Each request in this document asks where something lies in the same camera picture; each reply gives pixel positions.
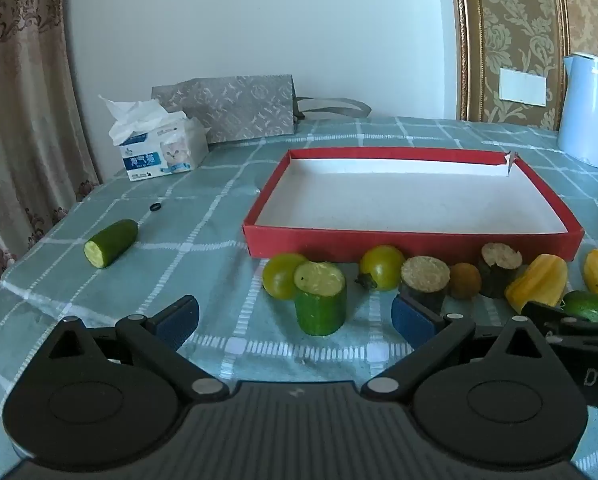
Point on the beige patterned curtain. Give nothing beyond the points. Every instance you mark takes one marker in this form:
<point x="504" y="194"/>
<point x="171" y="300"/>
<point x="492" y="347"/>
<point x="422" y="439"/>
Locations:
<point x="19" y="110"/>

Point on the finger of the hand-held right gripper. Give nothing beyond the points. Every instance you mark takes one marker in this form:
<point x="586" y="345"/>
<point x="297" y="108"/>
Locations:
<point x="579" y="332"/>

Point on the long green cucumber piece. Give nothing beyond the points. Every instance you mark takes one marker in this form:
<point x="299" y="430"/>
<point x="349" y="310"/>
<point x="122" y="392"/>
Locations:
<point x="114" y="240"/>

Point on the grey patterned paper bag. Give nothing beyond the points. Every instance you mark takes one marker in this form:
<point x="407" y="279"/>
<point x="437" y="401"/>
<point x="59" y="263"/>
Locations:
<point x="239" y="105"/>

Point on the narrow dark sugarcane piece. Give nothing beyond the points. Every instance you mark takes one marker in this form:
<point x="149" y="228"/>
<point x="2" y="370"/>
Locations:
<point x="499" y="270"/>

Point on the tissue pack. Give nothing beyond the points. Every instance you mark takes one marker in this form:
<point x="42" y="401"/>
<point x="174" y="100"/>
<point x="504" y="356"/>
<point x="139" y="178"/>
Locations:
<point x="169" y="145"/>

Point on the yellow jackfruit piece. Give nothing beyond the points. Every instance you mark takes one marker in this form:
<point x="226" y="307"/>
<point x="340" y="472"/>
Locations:
<point x="536" y="282"/>

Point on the wide dark sugarcane piece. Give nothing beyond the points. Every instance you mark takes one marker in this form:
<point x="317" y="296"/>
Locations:
<point x="424" y="275"/>

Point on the green citrus with stem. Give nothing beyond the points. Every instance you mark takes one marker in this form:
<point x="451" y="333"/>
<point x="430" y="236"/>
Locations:
<point x="381" y="265"/>

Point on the white wall plate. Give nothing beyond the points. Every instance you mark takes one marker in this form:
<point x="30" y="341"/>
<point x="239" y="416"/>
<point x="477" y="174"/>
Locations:
<point x="522" y="86"/>

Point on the short cucumber piece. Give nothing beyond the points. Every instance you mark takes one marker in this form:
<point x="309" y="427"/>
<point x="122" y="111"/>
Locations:
<point x="321" y="315"/>

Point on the red shallow cardboard box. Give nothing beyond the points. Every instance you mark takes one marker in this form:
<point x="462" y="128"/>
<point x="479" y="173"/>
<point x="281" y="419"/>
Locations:
<point x="329" y="245"/>

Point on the brown longan with twig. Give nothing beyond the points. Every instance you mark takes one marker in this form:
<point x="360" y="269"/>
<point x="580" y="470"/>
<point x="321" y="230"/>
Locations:
<point x="465" y="281"/>

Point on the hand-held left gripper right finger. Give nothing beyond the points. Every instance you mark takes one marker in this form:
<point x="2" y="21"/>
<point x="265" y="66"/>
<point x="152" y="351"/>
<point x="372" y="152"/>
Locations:
<point x="410" y="321"/>

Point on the small green pepper piece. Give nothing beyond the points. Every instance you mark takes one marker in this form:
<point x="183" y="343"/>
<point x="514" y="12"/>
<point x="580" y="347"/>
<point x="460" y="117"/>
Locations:
<point x="586" y="305"/>

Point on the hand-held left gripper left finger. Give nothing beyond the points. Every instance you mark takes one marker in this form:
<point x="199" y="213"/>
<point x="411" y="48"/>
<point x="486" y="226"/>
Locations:
<point x="179" y="321"/>

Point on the gold wall panel frame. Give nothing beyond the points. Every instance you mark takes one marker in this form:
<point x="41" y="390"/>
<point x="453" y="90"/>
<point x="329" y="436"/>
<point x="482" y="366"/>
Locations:
<point x="466" y="35"/>

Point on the light blue kettle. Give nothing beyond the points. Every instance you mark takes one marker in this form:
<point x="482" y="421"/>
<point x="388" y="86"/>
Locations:
<point x="586" y="110"/>

